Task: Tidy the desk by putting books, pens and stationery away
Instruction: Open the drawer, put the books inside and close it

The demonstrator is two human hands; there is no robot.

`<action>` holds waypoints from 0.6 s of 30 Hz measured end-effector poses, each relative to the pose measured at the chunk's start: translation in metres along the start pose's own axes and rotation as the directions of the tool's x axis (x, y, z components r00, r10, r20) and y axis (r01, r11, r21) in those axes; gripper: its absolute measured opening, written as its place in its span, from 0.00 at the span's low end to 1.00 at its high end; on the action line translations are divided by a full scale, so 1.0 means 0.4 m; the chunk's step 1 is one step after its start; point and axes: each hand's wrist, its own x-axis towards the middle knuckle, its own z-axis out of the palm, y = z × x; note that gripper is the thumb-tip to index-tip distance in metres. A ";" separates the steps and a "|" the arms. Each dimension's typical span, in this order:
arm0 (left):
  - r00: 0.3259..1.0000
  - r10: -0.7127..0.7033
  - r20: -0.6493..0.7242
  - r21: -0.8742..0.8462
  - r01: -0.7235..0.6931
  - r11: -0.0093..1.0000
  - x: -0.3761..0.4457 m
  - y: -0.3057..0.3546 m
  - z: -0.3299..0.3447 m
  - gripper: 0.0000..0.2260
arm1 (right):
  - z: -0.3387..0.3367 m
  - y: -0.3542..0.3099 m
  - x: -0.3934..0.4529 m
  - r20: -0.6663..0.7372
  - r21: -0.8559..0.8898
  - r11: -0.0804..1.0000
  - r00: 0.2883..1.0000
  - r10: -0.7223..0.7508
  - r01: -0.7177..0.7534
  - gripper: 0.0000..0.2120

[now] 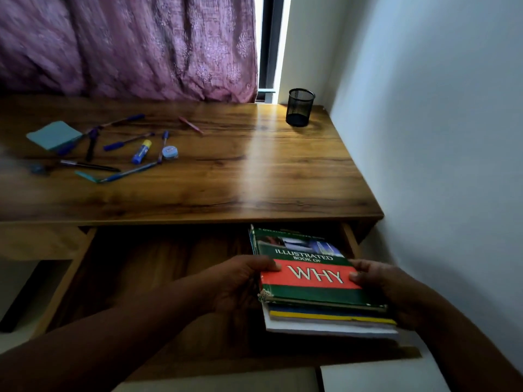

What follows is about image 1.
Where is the person's left hand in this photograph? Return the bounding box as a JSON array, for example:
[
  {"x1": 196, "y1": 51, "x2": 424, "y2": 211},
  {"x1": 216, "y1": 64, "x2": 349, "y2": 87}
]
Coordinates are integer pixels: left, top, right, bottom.
[{"x1": 206, "y1": 255, "x2": 283, "y2": 317}]

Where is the person's right hand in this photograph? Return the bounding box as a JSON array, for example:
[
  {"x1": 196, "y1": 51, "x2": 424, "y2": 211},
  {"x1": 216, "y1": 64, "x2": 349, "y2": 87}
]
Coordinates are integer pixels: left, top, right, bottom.
[{"x1": 348, "y1": 258, "x2": 434, "y2": 331}]

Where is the green red hardcover book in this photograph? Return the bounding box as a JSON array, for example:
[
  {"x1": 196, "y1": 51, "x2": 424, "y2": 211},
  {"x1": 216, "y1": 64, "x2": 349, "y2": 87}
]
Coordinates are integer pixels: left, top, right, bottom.
[{"x1": 249, "y1": 224, "x2": 389, "y2": 313}]

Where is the white thin book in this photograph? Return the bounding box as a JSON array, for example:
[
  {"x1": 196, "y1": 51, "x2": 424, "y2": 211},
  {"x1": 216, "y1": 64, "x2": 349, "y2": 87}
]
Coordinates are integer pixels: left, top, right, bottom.
[{"x1": 261, "y1": 304, "x2": 399, "y2": 339}]

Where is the long blue pen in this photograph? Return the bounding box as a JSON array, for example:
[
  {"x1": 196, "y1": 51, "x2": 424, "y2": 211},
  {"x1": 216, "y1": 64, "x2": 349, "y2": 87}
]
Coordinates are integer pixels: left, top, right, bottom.
[{"x1": 97, "y1": 161, "x2": 159, "y2": 184}]

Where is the blue glue stick yellow cap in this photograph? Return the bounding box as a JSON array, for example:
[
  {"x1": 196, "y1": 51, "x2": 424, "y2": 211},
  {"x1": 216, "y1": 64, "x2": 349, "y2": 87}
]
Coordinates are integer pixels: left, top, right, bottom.
[{"x1": 131, "y1": 139, "x2": 153, "y2": 166}]

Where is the blue grip pen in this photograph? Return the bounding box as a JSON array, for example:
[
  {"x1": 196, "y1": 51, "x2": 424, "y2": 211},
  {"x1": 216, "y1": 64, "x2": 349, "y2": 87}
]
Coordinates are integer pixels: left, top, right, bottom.
[{"x1": 102, "y1": 132, "x2": 156, "y2": 152}]

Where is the slim blue capped pen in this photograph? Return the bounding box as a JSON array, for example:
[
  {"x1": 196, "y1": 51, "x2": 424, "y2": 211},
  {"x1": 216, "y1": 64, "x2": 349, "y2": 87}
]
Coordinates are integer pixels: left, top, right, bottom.
[{"x1": 98, "y1": 113, "x2": 146, "y2": 129}]

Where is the dark pen blue tip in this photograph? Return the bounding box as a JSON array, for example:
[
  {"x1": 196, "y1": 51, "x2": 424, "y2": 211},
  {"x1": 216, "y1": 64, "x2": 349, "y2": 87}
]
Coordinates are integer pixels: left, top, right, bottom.
[{"x1": 84, "y1": 128, "x2": 100, "y2": 163}]

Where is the blue sticky note pad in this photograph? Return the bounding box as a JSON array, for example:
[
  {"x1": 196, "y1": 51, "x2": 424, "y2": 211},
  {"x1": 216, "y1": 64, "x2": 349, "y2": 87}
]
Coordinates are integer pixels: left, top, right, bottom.
[{"x1": 26, "y1": 120, "x2": 84, "y2": 151}]

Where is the person's left forearm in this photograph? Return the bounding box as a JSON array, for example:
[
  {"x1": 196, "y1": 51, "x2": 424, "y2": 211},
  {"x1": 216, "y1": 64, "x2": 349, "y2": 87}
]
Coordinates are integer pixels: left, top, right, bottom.
[{"x1": 0, "y1": 277, "x2": 217, "y2": 392}]

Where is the person's right forearm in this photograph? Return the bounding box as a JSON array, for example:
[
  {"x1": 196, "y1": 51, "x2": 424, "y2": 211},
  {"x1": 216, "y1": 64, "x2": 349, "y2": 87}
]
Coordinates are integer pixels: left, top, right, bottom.
[{"x1": 412, "y1": 293, "x2": 523, "y2": 392}]

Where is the black mesh pen holder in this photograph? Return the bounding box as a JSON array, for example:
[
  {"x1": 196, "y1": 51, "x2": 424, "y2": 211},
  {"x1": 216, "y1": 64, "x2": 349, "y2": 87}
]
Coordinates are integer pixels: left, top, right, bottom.
[{"x1": 285, "y1": 88, "x2": 316, "y2": 128}]

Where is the purple patterned curtain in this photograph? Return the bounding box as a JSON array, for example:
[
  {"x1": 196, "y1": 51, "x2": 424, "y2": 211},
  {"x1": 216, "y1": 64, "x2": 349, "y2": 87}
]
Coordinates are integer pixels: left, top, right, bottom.
[{"x1": 0, "y1": 0, "x2": 259, "y2": 104}]

